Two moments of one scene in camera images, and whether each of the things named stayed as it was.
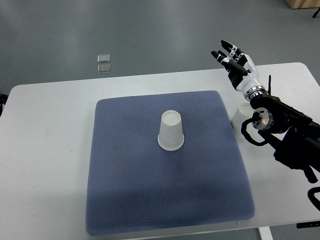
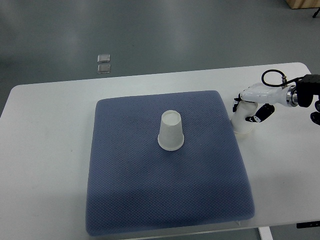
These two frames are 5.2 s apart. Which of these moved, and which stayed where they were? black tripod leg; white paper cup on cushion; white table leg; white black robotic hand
Moved: white black robotic hand
Stayed: white table leg; white paper cup on cushion; black tripod leg
